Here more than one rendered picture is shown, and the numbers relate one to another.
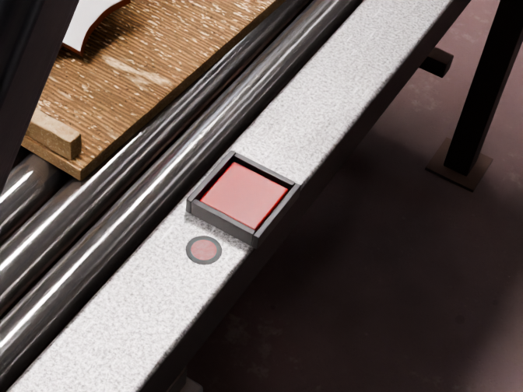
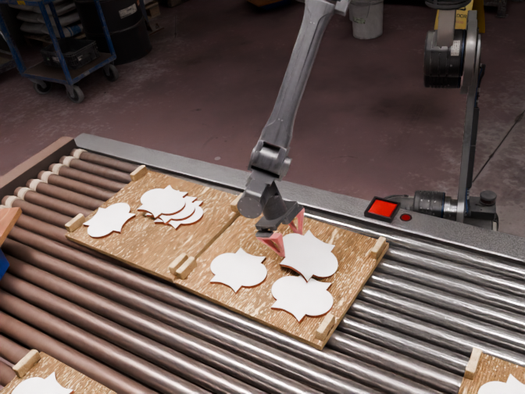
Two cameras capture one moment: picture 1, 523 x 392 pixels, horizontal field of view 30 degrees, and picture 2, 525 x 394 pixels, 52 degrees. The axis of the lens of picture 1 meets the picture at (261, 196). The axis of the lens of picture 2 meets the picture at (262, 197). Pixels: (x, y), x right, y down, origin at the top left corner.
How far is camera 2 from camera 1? 138 cm
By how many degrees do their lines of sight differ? 56
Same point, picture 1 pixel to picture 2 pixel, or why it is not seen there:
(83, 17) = (319, 244)
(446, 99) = not seen: hidden behind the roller
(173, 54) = (319, 230)
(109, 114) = (358, 241)
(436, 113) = not seen: hidden behind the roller
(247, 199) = (384, 206)
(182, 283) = (421, 220)
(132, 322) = (441, 227)
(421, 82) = not seen: hidden behind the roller
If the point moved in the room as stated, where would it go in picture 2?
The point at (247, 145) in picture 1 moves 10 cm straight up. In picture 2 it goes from (355, 213) to (353, 184)
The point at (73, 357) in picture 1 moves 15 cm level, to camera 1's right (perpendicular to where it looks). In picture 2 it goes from (460, 238) to (450, 200)
